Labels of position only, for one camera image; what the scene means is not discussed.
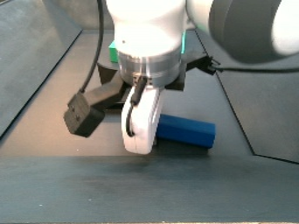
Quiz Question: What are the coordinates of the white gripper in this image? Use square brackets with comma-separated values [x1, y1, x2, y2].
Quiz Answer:
[121, 87, 164, 155]

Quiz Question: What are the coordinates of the blue hexagon prism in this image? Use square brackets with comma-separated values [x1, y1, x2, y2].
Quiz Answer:
[156, 115, 216, 148]

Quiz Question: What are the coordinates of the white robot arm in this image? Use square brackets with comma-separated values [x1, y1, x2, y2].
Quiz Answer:
[106, 0, 299, 154]

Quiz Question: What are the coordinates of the green shape sorter block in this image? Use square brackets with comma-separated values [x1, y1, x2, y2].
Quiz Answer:
[108, 32, 186, 63]

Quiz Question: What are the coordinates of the black cable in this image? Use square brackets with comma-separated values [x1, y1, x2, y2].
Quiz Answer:
[78, 0, 106, 95]

